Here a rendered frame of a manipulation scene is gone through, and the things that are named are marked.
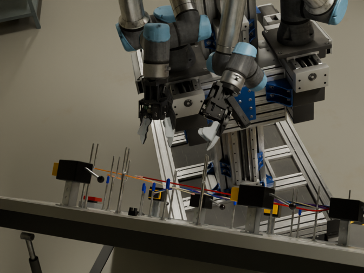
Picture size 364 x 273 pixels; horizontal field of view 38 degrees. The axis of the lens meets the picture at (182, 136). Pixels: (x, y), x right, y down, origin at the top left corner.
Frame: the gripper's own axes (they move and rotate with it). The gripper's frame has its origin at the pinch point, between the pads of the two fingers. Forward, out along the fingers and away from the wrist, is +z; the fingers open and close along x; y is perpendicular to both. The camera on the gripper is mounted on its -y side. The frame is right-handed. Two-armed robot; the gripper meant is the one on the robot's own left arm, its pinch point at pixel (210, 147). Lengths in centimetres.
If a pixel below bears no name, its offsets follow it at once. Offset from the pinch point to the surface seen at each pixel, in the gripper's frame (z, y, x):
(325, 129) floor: -74, -116, -148
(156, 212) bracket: 25.2, 6.6, -4.1
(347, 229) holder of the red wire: 13, -22, 49
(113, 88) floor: -60, 11, -265
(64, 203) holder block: 32, 39, 49
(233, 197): 19, 11, 60
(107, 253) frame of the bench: 44, 9, -34
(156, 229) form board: 30, 27, 76
